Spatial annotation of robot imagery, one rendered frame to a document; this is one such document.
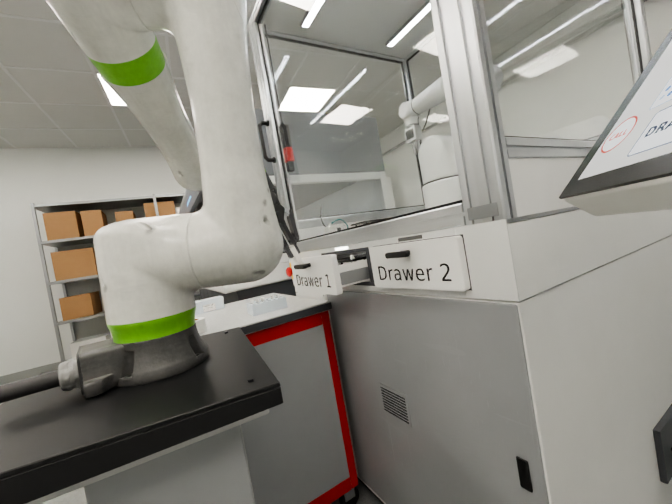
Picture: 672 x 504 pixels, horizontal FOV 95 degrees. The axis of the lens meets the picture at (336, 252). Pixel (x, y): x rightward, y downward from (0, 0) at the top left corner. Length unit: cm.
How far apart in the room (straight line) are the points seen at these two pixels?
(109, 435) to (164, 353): 15
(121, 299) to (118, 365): 10
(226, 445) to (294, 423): 59
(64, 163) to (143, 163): 88
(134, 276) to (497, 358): 64
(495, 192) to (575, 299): 31
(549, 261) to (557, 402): 26
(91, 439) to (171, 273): 22
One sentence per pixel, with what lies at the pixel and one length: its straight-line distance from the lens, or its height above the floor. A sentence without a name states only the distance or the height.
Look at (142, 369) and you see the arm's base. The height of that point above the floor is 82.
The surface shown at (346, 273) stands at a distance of 86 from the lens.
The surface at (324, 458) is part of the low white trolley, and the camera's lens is 126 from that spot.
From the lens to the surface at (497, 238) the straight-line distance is 62.
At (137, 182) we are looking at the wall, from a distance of 526.
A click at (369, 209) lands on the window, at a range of 89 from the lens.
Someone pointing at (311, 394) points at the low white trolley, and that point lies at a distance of 115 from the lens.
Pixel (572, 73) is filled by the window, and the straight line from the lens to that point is 102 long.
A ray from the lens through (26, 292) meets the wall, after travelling 539.
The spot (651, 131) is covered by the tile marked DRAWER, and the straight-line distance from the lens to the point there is 41.
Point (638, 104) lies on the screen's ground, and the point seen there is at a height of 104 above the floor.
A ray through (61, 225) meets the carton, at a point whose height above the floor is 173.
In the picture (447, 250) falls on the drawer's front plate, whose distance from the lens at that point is 66.
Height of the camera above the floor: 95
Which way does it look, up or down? 1 degrees down
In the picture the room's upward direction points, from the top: 10 degrees counter-clockwise
